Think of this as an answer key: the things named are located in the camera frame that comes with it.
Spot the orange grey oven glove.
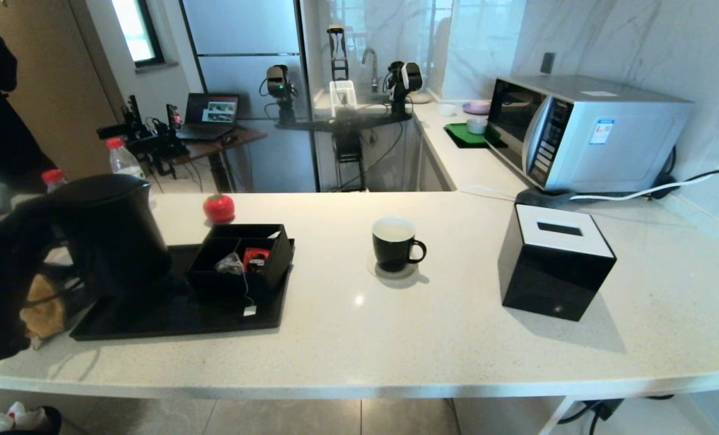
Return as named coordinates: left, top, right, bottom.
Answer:
left=21, top=275, right=73, bottom=351

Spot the black tissue box white lid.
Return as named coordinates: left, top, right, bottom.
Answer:
left=497, top=204, right=617, bottom=322

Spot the clear water bottle red cap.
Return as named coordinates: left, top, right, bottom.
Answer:
left=40, top=169, right=69, bottom=194
left=106, top=138, right=150, bottom=181

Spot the red tomato kitchen timer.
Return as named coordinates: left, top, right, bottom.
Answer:
left=202, top=193, right=236, bottom=224

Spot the silver refrigerator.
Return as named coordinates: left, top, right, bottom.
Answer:
left=180, top=0, right=321, bottom=193

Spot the black power supply brick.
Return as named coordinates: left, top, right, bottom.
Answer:
left=580, top=398, right=626, bottom=422

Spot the black equipment with cables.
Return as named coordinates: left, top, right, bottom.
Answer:
left=97, top=95, right=190, bottom=177

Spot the thin white cable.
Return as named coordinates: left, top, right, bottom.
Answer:
left=458, top=185, right=517, bottom=201

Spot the black mug white inside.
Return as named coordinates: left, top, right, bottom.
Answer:
left=372, top=216, right=427, bottom=274

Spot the chrome faucet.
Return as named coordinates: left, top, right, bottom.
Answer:
left=361, top=48, right=379, bottom=92

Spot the brown wooden desk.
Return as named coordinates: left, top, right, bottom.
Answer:
left=154, top=126, right=268, bottom=193

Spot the black electric kettle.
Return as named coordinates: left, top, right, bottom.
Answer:
left=18, top=174, right=173, bottom=298

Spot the green tray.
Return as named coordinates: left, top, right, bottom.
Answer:
left=444, top=122, right=508, bottom=149

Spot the black serving tray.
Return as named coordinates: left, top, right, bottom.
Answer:
left=69, top=239, right=296, bottom=341

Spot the black device green light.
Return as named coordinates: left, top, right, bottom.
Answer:
left=260, top=65, right=300, bottom=124

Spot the thick white power cable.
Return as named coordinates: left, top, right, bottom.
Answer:
left=568, top=130, right=719, bottom=203

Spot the black power cable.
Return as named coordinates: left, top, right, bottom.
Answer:
left=656, top=166, right=719, bottom=195

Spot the black compartment box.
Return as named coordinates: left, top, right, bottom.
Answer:
left=185, top=224, right=295, bottom=297

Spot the mesh tea bag with tag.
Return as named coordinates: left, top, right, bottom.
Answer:
left=216, top=253, right=259, bottom=317

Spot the round translucent coaster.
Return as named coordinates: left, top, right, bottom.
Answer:
left=366, top=251, right=419, bottom=280

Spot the black device white band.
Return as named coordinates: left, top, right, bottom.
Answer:
left=385, top=60, right=424, bottom=117

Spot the thick black charger cable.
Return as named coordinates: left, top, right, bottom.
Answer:
left=556, top=393, right=677, bottom=435

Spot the black trash bin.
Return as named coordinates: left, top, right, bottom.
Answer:
left=0, top=402, right=64, bottom=435

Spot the silver microwave oven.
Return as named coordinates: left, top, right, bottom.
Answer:
left=485, top=74, right=694, bottom=194

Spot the black rig stand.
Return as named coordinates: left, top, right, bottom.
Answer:
left=275, top=24, right=413, bottom=193

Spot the black laptop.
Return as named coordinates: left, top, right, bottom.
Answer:
left=177, top=94, right=240, bottom=143

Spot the black framed window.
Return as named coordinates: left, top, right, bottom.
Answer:
left=111, top=0, right=167, bottom=68

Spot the red packet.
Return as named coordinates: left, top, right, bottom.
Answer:
left=244, top=248, right=271, bottom=272

